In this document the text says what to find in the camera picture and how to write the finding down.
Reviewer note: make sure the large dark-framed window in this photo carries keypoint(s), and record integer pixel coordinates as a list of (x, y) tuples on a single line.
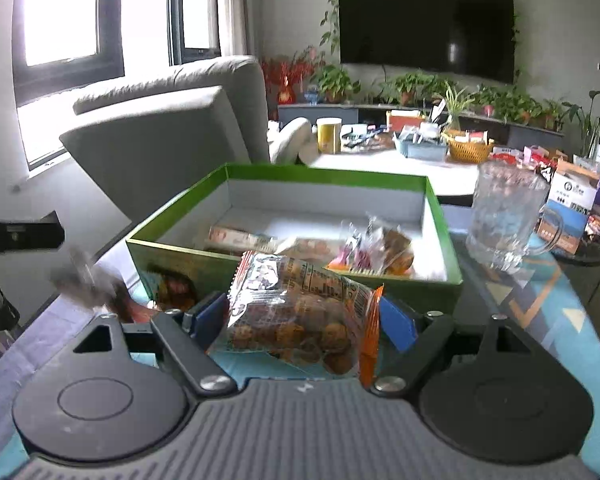
[(60, 25)]

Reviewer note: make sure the narrow dark-framed window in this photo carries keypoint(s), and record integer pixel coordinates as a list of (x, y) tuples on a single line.
[(195, 10)]

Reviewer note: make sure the green cardboard box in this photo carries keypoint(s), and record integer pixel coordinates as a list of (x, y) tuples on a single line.
[(300, 182)]

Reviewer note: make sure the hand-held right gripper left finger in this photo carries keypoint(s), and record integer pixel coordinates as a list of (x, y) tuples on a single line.
[(207, 322)]

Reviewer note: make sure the white pillow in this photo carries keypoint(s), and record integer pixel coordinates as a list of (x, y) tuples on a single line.
[(290, 140)]

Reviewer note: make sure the ivy vine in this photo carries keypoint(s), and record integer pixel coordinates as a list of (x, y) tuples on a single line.
[(332, 15)]

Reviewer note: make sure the white coffee table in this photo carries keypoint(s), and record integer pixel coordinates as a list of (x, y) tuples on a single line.
[(380, 165)]

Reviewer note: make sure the leafy potted plant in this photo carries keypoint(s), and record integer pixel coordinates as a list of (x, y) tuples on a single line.
[(411, 87), (336, 82)]

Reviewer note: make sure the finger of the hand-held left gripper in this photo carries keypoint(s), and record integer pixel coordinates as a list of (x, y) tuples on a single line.
[(20, 235)]

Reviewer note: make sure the round dark side table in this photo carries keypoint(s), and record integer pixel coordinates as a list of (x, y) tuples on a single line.
[(592, 265)]

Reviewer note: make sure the red flower decoration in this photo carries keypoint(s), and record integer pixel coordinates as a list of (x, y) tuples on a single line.
[(287, 72)]

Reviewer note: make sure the white curtain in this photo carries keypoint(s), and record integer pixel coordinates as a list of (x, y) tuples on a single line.
[(237, 7)]

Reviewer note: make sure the row of potted plants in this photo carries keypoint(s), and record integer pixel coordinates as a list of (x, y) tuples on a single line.
[(512, 105)]

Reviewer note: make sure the tall leafy plant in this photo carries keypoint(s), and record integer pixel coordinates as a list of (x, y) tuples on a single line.
[(587, 122)]

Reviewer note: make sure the wall television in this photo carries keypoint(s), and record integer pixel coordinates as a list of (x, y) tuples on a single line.
[(425, 22)]

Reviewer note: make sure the grey sofa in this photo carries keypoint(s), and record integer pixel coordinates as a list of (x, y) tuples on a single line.
[(170, 125)]

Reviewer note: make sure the yellow can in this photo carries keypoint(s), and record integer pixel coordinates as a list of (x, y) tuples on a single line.
[(329, 136)]

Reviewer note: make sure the spider plant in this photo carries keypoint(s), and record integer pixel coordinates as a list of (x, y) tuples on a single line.
[(452, 107)]

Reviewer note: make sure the grey foil snack packet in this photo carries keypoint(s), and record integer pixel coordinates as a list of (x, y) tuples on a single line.
[(87, 282)]

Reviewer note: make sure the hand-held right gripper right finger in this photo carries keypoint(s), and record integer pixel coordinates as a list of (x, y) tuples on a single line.
[(397, 322)]

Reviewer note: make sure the pile of snack packets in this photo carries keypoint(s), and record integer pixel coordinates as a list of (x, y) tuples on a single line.
[(365, 250)]

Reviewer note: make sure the clear glass mug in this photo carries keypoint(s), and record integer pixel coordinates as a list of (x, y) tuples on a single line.
[(505, 215)]

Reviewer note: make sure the clear orange nut packet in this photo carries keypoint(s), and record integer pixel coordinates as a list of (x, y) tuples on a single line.
[(300, 320)]

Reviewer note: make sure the white and blue carton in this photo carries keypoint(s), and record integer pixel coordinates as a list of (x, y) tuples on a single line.
[(572, 200)]

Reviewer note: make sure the blue plastic basket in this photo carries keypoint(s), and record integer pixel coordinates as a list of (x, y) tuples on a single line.
[(422, 149)]

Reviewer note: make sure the wicker basket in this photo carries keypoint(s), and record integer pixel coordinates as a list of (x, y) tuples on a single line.
[(469, 151)]

